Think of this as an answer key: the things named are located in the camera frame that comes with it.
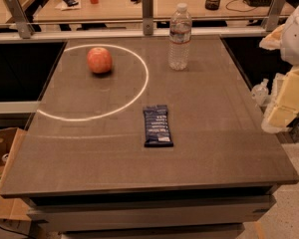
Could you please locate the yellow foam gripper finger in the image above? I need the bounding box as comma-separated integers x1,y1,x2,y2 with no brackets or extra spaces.
261,66,299,133
259,24,284,50

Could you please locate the blue rxbar blueberry wrapper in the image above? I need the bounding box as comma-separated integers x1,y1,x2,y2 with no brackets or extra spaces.
143,105,173,147

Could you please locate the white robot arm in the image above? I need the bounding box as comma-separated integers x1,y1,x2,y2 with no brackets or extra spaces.
259,5,299,133

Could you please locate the small clear sanitizer bottle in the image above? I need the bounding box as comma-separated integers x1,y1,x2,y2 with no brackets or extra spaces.
251,79,269,106

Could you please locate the clear plastic water bottle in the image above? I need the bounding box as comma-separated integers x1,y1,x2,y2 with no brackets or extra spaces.
168,3,192,71

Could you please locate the black mesh pen cup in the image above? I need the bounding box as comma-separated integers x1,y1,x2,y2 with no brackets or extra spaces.
205,0,221,10

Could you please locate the white drawer cabinet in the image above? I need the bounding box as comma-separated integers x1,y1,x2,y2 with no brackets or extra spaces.
28,187,276,231

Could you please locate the red apple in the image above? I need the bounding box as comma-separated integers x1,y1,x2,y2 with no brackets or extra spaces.
87,47,113,74

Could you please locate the right metal bracket post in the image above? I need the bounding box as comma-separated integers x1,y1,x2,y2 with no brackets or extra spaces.
261,0,286,32

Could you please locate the metal bracket post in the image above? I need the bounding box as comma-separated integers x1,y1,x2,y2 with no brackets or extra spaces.
261,0,286,32
142,0,153,35
4,0,34,39

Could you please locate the black cable on desk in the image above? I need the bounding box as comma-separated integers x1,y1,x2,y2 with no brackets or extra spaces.
225,0,254,13

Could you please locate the middle metal bracket post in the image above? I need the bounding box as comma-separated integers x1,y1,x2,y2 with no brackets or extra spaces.
142,0,153,35

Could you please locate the left metal bracket post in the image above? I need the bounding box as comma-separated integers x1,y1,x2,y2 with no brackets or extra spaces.
4,0,34,39

